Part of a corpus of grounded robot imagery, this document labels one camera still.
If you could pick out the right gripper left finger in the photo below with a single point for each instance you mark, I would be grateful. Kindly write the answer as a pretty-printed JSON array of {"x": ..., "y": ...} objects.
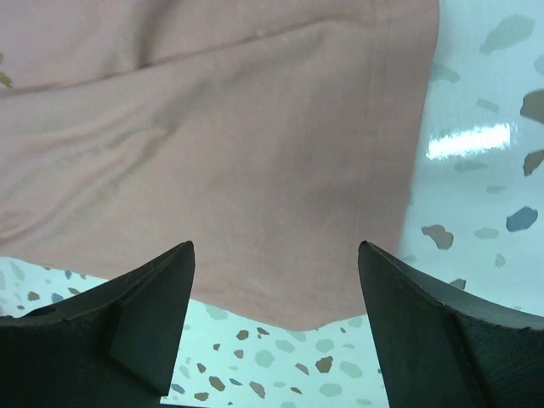
[{"x": 115, "y": 345}]

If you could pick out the pink printed t shirt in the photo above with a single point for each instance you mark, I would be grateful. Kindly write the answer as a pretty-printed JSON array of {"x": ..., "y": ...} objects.
[{"x": 276, "y": 136}]

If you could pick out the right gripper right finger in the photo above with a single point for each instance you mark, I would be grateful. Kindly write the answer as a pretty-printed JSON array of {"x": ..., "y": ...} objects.
[{"x": 439, "y": 346}]

